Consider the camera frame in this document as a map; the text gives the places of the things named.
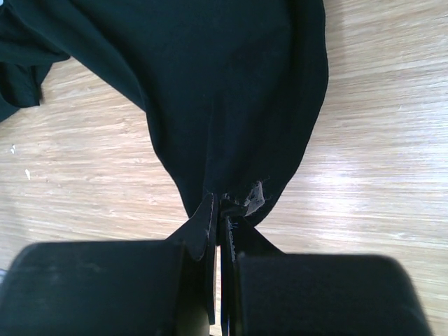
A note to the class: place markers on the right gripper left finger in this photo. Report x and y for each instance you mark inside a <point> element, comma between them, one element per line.
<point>146,287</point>

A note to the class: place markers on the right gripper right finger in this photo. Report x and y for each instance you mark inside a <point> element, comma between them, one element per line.
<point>265,291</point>

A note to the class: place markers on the black t shirt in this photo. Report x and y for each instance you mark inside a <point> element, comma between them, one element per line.
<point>231,89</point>

